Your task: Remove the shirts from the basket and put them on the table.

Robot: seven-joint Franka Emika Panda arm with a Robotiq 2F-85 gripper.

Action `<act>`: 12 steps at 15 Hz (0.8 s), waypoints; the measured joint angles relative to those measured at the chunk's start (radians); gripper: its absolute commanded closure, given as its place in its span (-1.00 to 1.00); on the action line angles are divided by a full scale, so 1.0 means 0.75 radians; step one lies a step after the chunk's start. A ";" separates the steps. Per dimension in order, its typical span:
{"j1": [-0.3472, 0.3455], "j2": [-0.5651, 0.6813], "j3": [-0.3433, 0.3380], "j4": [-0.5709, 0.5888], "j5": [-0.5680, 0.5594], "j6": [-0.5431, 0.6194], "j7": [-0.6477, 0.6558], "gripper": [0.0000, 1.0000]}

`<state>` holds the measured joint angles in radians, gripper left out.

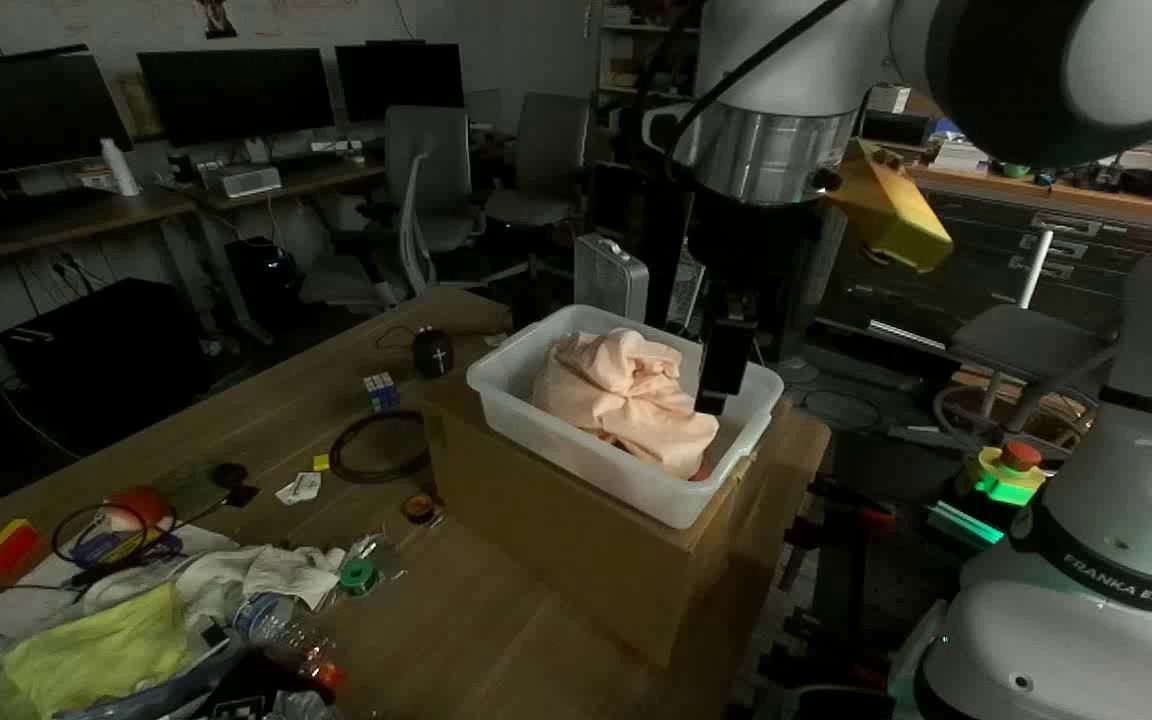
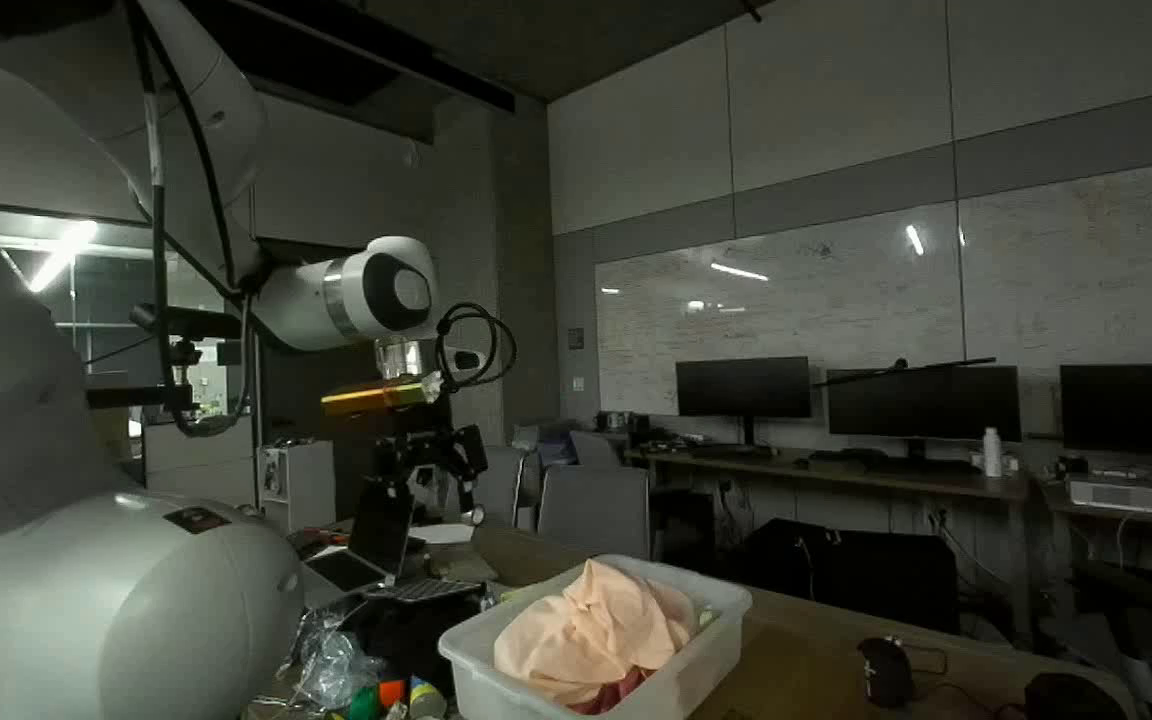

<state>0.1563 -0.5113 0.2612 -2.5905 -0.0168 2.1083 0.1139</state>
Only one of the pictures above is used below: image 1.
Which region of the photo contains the brown tape roll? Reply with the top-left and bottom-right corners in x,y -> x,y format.
400,494 -> 434,526

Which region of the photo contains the black monitor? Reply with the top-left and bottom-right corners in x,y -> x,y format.
336,39 -> 465,119
140,48 -> 331,144
0,55 -> 128,172

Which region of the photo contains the clear plastic bottle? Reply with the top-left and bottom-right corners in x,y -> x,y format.
231,593 -> 344,700

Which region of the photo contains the red emergency stop button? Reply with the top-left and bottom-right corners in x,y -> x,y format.
972,440 -> 1042,510

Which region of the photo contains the wooden desk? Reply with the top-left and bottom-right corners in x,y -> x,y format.
0,162 -> 381,345

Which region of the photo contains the white cloth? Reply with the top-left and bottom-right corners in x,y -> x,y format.
171,544 -> 344,625

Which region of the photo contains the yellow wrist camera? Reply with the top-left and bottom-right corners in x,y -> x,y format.
828,140 -> 953,275

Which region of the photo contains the cardboard box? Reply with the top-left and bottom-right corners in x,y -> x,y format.
422,381 -> 830,669

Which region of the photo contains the black round speaker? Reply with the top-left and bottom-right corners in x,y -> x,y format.
413,330 -> 450,377

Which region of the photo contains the right black monitor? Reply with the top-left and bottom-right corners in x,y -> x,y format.
336,39 -> 465,119

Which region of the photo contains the white plastic basket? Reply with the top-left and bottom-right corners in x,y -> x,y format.
469,305 -> 782,528

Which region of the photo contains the peach shirt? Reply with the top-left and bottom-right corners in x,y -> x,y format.
533,330 -> 721,476

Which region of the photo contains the rubik's cube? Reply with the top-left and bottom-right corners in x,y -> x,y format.
363,372 -> 400,414

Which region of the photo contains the green bottle cap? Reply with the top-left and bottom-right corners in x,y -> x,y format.
339,562 -> 381,596

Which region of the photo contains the black cable loop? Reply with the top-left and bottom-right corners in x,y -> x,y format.
327,408 -> 433,490

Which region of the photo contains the middle black monitor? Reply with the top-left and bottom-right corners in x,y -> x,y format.
140,48 -> 331,144

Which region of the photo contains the left black monitor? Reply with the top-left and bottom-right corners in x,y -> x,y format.
0,55 -> 128,172

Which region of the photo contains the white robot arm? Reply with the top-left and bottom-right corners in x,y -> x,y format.
669,0 -> 1152,720

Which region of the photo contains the red round object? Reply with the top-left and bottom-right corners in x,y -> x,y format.
113,484 -> 171,528

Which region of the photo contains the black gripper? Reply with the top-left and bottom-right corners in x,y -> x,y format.
687,190 -> 824,414

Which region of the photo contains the grey office chair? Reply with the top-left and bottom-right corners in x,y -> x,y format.
382,104 -> 478,294

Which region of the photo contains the yellow-green cloth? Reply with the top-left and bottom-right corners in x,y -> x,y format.
0,585 -> 192,720

